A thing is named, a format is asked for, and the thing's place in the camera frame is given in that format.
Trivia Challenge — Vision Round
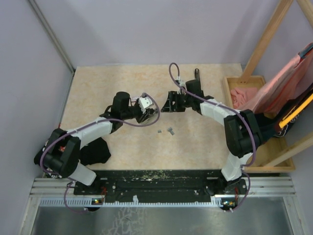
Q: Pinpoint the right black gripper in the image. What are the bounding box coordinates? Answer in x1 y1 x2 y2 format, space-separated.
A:
161 91 193 113

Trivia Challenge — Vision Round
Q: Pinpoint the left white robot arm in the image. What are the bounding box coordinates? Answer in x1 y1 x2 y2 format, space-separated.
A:
34 92 160 194

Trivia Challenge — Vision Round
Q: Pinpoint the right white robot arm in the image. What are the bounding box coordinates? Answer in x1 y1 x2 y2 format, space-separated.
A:
161 79 263 194

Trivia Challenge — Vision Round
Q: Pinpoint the black floral t-shirt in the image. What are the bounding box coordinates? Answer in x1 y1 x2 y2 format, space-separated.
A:
43 137 111 178

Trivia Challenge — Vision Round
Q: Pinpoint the dark navy garment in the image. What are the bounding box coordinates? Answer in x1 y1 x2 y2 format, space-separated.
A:
255 90 313 143

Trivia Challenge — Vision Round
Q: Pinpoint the wooden tray box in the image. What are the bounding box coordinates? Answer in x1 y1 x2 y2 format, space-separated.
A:
222 76 295 173

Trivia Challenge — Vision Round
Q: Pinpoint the pink cloth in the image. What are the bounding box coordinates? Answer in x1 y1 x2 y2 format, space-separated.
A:
230 43 313 113

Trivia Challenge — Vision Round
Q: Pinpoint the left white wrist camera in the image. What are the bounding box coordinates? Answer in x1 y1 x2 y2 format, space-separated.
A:
138 93 154 113

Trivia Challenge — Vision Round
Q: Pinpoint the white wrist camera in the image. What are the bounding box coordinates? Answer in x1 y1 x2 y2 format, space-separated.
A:
176 76 186 94
138 93 154 113

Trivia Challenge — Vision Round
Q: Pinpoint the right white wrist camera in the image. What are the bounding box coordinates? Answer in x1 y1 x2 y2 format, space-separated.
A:
176 76 186 94

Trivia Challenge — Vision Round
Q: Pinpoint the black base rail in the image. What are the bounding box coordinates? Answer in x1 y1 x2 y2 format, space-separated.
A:
74 169 247 203

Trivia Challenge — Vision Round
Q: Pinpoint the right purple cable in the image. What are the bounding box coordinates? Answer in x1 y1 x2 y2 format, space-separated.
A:
169 63 260 212

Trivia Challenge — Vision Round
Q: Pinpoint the wooden rack frame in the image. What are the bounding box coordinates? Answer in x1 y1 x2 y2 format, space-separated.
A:
239 0 313 167

